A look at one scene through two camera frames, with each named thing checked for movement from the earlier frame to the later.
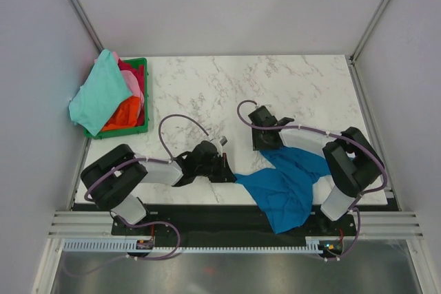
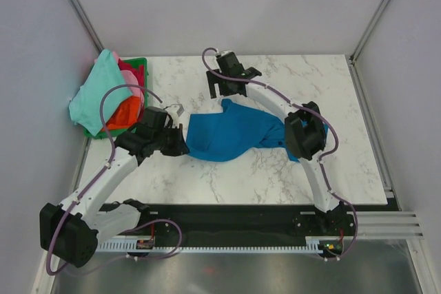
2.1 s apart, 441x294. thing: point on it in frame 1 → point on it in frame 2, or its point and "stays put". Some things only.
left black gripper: [224, 174] → [180, 147]
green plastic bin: [145, 127] stays put
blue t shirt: [286, 191] → [212, 135]
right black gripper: [258, 144] → [213, 79]
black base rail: [229, 222] stays put
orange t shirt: [125, 113] stays put
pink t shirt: [135, 89] stays put
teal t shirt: [100, 95] stays put
